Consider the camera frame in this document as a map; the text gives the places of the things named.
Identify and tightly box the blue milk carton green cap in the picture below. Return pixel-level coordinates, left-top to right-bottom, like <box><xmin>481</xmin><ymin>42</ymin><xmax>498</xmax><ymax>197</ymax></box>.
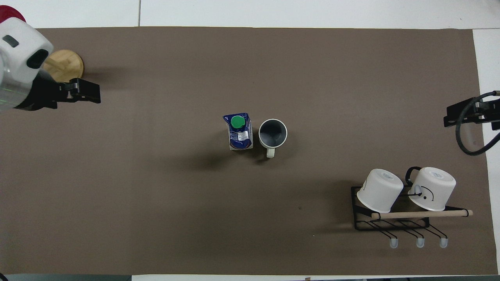
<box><xmin>222</xmin><ymin>112</ymin><xmax>254</xmax><ymax>151</ymax></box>

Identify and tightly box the red round object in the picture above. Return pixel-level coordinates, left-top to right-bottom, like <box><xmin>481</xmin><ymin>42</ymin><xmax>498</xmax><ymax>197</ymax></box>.
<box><xmin>0</xmin><ymin>5</ymin><xmax>27</xmax><ymax>24</ymax></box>

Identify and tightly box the black cable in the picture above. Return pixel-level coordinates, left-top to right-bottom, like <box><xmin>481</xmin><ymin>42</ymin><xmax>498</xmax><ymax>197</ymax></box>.
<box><xmin>455</xmin><ymin>90</ymin><xmax>500</xmax><ymax>156</ymax></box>

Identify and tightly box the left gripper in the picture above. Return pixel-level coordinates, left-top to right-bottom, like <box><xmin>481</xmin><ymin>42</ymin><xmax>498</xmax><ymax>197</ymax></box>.
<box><xmin>13</xmin><ymin>75</ymin><xmax>61</xmax><ymax>112</ymax></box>

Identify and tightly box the round wooden stand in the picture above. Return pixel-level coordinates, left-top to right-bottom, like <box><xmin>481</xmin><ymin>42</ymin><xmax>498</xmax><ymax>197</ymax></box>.
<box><xmin>42</xmin><ymin>49</ymin><xmax>85</xmax><ymax>84</ymax></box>

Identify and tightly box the black wire rack wooden rod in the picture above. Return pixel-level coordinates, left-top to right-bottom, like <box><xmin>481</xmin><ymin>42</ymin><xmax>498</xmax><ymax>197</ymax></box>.
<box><xmin>350</xmin><ymin>185</ymin><xmax>474</xmax><ymax>249</ymax></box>

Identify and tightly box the white cup with black handle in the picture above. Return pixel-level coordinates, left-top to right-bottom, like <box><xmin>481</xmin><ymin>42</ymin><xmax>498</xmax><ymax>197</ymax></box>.
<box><xmin>405</xmin><ymin>166</ymin><xmax>457</xmax><ymax>212</ymax></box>

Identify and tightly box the plain white cup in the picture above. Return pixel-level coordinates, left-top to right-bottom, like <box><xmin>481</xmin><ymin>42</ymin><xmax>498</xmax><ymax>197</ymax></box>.
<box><xmin>356</xmin><ymin>168</ymin><xmax>404</xmax><ymax>214</ymax></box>

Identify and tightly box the white mug grey inside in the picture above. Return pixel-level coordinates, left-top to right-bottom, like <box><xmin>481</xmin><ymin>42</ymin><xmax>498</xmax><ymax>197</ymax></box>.
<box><xmin>258</xmin><ymin>119</ymin><xmax>288</xmax><ymax>159</ymax></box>

